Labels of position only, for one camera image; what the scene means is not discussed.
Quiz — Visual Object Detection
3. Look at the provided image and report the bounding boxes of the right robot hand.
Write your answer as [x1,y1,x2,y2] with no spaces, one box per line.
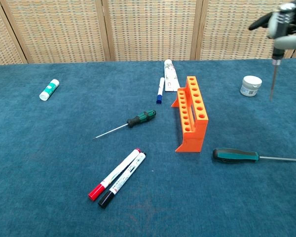
[248,0,296,50]

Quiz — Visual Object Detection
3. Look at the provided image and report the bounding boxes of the silver black precision screwdriver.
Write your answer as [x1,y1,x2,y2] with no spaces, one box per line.
[266,2,296,102]

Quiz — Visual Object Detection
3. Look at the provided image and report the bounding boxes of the teal black screwdriver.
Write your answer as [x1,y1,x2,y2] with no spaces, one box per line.
[212,148,296,164]

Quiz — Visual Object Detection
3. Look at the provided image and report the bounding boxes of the orange tool holder rack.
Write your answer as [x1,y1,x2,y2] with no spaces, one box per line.
[171,76,209,154]

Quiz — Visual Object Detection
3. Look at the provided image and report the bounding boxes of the small white jar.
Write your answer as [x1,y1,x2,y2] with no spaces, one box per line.
[240,76,263,97]

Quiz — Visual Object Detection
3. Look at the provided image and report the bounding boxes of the white printed tube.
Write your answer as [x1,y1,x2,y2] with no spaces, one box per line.
[163,59,180,93]

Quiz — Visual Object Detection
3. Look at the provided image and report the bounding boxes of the blue cap white marker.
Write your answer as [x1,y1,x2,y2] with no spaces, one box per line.
[155,77,165,104]

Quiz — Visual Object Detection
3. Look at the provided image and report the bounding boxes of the woven wooden folding screen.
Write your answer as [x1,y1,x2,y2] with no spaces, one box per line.
[0,0,296,66]

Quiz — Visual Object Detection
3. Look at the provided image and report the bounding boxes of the green black screwdriver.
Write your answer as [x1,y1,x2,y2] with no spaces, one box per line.
[92,110,157,140]

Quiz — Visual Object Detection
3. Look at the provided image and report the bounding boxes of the red cap white marker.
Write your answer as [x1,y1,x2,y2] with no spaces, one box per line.
[88,148,142,202]

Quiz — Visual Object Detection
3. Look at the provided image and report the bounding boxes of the black cap white marker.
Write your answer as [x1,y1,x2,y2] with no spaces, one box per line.
[97,151,147,209]

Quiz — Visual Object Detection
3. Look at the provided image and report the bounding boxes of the green white glue stick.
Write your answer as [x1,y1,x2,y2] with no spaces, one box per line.
[39,79,60,101]

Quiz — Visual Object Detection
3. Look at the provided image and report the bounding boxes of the blue table cloth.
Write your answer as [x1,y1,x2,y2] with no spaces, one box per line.
[0,58,296,237]

